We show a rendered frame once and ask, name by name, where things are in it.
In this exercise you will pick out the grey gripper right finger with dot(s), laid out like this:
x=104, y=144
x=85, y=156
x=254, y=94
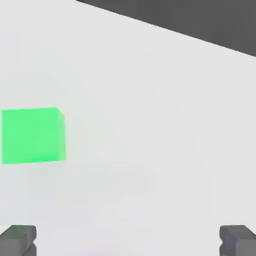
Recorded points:
x=238, y=240

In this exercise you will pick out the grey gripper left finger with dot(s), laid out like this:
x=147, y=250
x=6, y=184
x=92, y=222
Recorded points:
x=18, y=239

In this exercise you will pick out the small green cube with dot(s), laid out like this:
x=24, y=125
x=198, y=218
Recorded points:
x=32, y=136

